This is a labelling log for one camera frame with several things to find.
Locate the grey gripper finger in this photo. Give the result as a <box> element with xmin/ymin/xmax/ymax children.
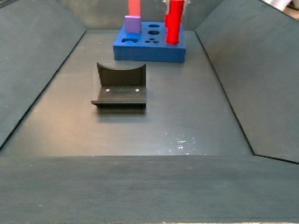
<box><xmin>164</xmin><ymin>0</ymin><xmax>171</xmax><ymax>14</ymax></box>
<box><xmin>181</xmin><ymin>0</ymin><xmax>189</xmax><ymax>15</ymax></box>

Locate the long red hexagon rod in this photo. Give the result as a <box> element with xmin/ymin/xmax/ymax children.
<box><xmin>165</xmin><ymin>0</ymin><xmax>184</xmax><ymax>45</ymax></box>

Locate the blue shape sorter board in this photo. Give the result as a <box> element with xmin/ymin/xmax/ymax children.
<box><xmin>113</xmin><ymin>22</ymin><xmax>187</xmax><ymax>63</ymax></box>

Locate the short red rounded block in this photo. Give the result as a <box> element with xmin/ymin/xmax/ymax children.
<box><xmin>164</xmin><ymin>13</ymin><xmax>169</xmax><ymax>28</ymax></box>

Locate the tall salmon rectangular block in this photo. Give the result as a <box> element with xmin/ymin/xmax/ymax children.
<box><xmin>128</xmin><ymin>0</ymin><xmax>141</xmax><ymax>16</ymax></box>

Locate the purple rectangular block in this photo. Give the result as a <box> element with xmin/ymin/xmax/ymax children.
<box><xmin>125</xmin><ymin>16</ymin><xmax>141</xmax><ymax>33</ymax></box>

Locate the black curved holder stand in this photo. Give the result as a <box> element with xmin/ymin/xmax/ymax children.
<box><xmin>91</xmin><ymin>64</ymin><xmax>147</xmax><ymax>108</ymax></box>

